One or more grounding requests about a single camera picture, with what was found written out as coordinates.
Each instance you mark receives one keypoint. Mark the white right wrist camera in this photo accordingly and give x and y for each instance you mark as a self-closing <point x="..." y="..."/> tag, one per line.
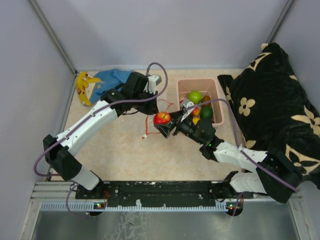
<point x="187" y="107"/>

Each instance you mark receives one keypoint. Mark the red pepper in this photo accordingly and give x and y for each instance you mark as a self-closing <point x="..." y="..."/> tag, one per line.
<point x="195" y="112"/>

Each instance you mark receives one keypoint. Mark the white slotted cable duct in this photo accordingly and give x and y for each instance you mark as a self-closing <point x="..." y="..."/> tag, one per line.
<point x="93" y="206"/>

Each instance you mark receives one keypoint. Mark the green apple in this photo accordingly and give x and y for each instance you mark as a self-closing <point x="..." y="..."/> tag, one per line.
<point x="195" y="97"/>

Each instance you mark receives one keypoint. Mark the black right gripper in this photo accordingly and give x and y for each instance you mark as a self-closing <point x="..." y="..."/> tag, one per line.
<point x="176" y="117"/>

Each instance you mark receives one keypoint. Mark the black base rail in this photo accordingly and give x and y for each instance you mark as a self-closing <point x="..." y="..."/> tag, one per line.
<point x="157" y="194"/>

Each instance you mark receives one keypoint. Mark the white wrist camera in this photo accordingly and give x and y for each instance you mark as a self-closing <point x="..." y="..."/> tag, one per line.
<point x="187" y="107"/>
<point x="152" y="82"/>

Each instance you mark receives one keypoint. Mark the yellow lemon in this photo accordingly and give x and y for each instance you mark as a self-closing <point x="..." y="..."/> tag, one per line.
<point x="195" y="120"/>

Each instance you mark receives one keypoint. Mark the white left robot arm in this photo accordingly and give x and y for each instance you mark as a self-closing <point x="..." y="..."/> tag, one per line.
<point x="61" y="151"/>

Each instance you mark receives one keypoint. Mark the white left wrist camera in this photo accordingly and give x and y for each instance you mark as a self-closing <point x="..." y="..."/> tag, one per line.
<point x="152" y="82"/>

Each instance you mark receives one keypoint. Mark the dark green lime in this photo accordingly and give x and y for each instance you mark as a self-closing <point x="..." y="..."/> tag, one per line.
<point x="206" y="113"/>

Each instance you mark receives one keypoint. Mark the black floral blanket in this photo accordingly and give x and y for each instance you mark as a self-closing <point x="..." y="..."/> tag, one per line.
<point x="273" y="111"/>

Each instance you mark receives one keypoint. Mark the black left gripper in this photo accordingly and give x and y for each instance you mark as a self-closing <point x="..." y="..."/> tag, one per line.
<point x="153" y="108"/>

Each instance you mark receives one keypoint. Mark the yellow plush toy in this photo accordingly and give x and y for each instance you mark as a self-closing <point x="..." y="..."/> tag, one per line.
<point x="84" y="86"/>

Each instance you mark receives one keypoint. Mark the clear zip bag orange zipper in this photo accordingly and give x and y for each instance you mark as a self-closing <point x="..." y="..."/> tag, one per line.
<point x="147" y="132"/>

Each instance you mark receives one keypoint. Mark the red apple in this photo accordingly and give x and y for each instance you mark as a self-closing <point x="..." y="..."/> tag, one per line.
<point x="162" y="118"/>

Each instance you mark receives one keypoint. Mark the blue cloth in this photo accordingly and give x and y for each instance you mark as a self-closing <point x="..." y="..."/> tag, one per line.
<point x="109" y="79"/>

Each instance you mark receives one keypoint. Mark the pink plastic bin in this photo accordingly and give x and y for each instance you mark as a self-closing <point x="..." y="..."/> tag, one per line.
<point x="199" y="88"/>

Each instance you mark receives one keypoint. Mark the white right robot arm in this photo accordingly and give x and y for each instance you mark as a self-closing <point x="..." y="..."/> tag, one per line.
<point x="266" y="172"/>

